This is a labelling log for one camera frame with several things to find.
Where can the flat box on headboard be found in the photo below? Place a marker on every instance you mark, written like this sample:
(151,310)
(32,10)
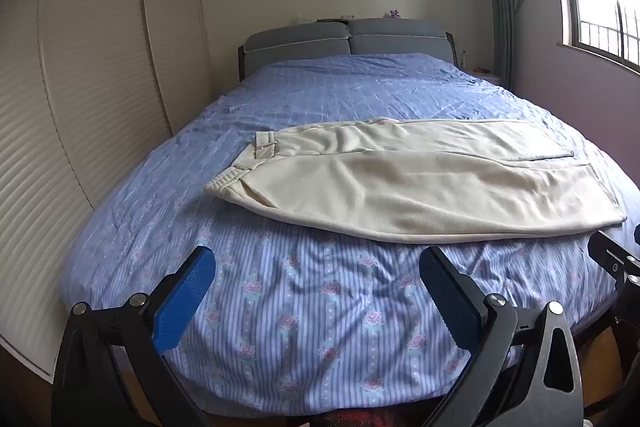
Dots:
(334,20)

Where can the white nightstand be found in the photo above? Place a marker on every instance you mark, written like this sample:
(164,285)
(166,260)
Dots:
(487,76)

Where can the white louvered wardrobe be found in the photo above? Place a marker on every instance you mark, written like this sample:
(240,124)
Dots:
(90,82)

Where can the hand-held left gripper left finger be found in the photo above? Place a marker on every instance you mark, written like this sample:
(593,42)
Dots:
(185,299)

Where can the dark red plaid cloth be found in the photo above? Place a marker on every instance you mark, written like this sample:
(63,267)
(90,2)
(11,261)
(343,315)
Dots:
(370,419)

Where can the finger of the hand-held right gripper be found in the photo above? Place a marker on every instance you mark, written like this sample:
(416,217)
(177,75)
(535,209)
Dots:
(617,259)

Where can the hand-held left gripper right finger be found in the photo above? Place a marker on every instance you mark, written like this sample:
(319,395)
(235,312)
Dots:
(450,302)

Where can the grey padded headboard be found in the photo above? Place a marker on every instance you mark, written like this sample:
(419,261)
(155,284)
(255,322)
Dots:
(300,42)

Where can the cream pants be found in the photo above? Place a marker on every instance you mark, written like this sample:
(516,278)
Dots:
(425,187)

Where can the blue floral striped bedsheet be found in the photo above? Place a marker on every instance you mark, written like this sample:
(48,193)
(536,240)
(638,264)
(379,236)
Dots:
(340,97)

